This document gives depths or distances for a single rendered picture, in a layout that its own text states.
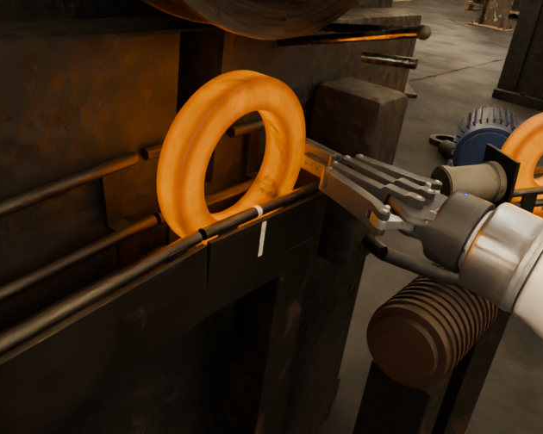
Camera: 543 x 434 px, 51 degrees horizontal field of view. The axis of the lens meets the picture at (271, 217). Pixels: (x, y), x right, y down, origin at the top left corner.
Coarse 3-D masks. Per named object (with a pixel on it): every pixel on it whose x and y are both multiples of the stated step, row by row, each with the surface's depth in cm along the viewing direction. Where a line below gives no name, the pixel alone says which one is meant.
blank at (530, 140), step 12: (528, 120) 82; (540, 120) 81; (516, 132) 82; (528, 132) 80; (540, 132) 80; (504, 144) 83; (516, 144) 81; (528, 144) 81; (540, 144) 81; (516, 156) 81; (528, 156) 82; (540, 156) 82; (528, 168) 83; (516, 180) 83; (528, 180) 84; (540, 180) 87
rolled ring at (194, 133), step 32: (192, 96) 51; (224, 96) 50; (256, 96) 53; (288, 96) 57; (192, 128) 49; (224, 128) 52; (288, 128) 59; (160, 160) 51; (192, 160) 50; (288, 160) 61; (160, 192) 52; (192, 192) 52; (256, 192) 63; (192, 224) 53
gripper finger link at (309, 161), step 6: (306, 156) 62; (312, 156) 63; (306, 162) 63; (312, 162) 62; (318, 162) 62; (324, 162) 62; (306, 168) 63; (312, 168) 62; (318, 168) 62; (318, 174) 62; (324, 174) 59; (324, 180) 59; (324, 186) 60
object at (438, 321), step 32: (416, 288) 83; (448, 288) 83; (384, 320) 79; (416, 320) 77; (448, 320) 78; (480, 320) 84; (384, 352) 81; (416, 352) 77; (448, 352) 76; (384, 384) 86; (416, 384) 80; (384, 416) 88; (416, 416) 84
